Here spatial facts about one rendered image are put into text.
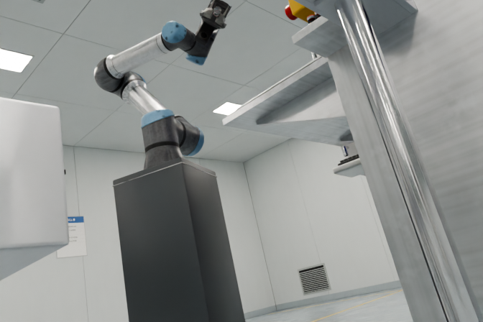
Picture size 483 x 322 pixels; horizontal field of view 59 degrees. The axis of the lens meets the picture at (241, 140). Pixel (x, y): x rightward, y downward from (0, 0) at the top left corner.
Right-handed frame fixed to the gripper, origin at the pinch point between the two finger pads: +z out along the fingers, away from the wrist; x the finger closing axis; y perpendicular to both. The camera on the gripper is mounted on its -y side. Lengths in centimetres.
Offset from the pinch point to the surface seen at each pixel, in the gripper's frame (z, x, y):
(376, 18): 51, 30, 5
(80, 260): -445, -8, -279
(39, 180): 102, -6, -40
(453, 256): 83, 46, -31
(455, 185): 64, 55, -19
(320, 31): 46, 22, -2
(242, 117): 10.0, 21.2, -24.7
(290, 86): 23.8, 26.6, -11.8
